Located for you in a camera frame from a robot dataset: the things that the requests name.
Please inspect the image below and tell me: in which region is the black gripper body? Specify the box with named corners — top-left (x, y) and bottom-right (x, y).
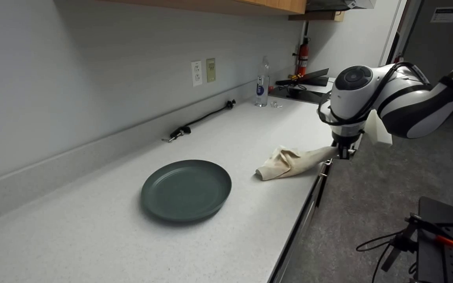
top-left (331, 132), bottom-right (363, 159)

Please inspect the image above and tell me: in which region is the stained beige towel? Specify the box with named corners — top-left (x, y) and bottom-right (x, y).
top-left (254, 146), bottom-right (336, 181)

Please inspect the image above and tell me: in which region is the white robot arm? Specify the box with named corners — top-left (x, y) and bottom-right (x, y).
top-left (317, 61), bottom-right (453, 159)

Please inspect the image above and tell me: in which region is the red black clamp tool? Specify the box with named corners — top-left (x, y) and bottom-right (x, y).
top-left (294, 23), bottom-right (309, 78)

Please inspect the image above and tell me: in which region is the clear plastic water bottle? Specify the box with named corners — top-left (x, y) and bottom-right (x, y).
top-left (256, 55), bottom-right (270, 107)

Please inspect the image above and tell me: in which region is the black table with clamp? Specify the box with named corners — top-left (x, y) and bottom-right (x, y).
top-left (355, 196), bottom-right (453, 283)

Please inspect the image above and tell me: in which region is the wooden upper cabinet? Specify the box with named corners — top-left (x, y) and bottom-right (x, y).
top-left (105, 0), bottom-right (306, 16)

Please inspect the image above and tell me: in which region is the dark green plate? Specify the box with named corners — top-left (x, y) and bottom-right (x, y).
top-left (140, 159), bottom-right (231, 223)

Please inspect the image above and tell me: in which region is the black cable on counter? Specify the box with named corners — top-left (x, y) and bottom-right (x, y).
top-left (162, 97), bottom-right (237, 143)

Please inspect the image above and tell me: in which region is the white wall outlet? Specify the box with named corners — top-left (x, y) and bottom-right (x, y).
top-left (190, 60), bottom-right (203, 86)

